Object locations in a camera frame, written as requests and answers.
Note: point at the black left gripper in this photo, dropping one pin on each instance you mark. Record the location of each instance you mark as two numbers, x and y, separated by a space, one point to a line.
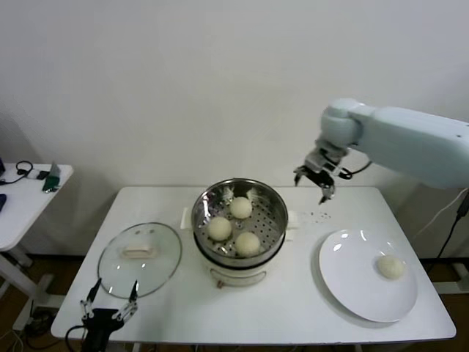
99 324

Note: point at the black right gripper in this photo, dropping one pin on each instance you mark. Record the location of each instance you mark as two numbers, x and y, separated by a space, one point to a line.
320 176

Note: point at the round glass pot lid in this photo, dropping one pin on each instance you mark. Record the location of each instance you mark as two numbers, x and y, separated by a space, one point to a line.
157 256

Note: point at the white steamed baozi bun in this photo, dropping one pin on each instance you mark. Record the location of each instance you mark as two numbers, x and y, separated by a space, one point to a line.
247 243
220 229
241 208
391 267

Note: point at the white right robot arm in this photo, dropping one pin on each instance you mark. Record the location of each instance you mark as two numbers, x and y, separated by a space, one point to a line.
403 143

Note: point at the perforated steel steamer basket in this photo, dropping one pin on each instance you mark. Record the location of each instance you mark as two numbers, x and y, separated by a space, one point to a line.
267 220

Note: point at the white power strip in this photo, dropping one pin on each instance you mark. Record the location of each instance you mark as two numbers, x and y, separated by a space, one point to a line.
23 322

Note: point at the large white plate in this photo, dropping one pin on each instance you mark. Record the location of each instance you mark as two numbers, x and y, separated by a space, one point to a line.
340 275

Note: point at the white electric cooker base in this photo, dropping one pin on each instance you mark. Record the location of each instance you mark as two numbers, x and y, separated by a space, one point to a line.
238 276

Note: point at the white side table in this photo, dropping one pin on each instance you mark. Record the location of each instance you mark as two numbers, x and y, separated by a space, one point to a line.
29 212

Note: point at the green tool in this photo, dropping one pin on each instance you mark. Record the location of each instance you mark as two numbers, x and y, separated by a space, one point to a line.
50 183

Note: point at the grey wedge stand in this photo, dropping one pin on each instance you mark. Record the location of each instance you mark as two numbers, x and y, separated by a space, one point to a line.
55 169

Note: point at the small black box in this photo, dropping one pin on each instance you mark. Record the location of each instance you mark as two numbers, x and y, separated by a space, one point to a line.
43 175

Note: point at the small white item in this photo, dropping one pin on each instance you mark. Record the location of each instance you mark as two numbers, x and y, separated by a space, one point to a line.
33 175

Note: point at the grey table foot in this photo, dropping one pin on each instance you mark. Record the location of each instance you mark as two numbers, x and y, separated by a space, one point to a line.
450 287

